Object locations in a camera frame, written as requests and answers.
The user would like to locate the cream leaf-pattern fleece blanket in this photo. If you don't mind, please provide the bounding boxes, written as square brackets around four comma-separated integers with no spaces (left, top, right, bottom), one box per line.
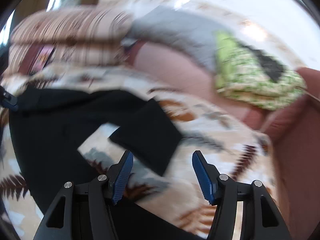
[1,64,277,239]

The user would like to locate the black lace cloth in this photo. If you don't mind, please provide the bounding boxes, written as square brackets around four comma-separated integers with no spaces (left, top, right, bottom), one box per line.
[239,43,285,83]

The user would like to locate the beige striped folded blanket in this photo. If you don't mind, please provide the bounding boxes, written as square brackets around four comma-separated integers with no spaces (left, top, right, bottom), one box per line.
[3,5,133,76]

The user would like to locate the green white patterned folded blanket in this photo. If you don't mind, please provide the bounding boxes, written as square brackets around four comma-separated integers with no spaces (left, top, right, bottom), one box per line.
[215,31,307,111]

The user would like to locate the black pants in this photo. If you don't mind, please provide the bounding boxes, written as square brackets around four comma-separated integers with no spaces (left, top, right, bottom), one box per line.
[9,87,195,239]

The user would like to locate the grey quilted cloth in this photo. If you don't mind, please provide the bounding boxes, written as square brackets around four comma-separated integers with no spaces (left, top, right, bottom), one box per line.
[126,6,228,73]

